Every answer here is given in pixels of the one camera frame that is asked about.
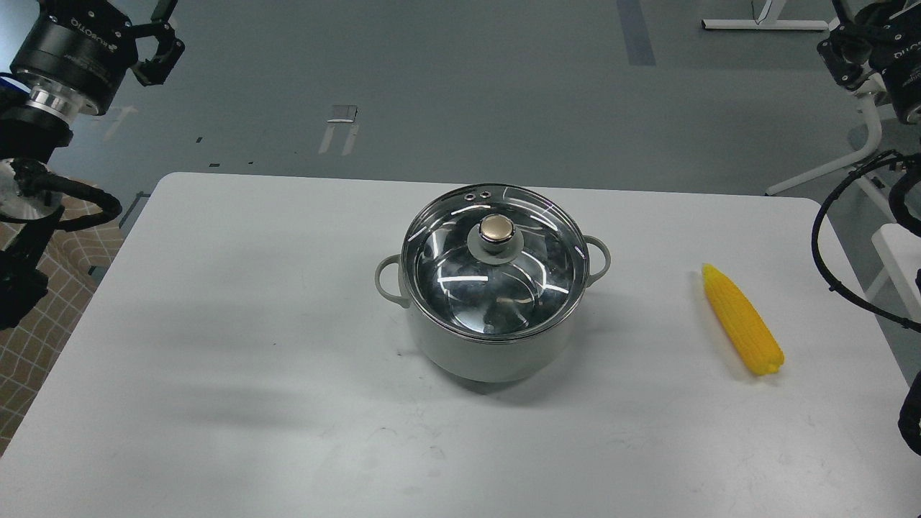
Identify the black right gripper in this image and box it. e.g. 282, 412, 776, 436
817, 1, 920, 124

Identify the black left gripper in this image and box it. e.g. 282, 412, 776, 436
11, 0, 186, 116

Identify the yellow corn cob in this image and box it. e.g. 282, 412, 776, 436
702, 263, 785, 376

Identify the glass pot lid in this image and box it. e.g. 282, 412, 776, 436
399, 183, 612, 343

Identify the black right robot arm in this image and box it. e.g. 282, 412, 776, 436
809, 1, 920, 332

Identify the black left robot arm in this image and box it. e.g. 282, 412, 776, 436
1, 1, 185, 329

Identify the white metal cooking pot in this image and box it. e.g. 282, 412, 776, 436
374, 250, 579, 383

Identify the white side table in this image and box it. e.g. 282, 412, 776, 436
866, 223, 920, 322

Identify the brown checkered cloth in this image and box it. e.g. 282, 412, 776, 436
1, 220, 124, 450

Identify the white desk frame foot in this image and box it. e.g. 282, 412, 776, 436
700, 1, 829, 32

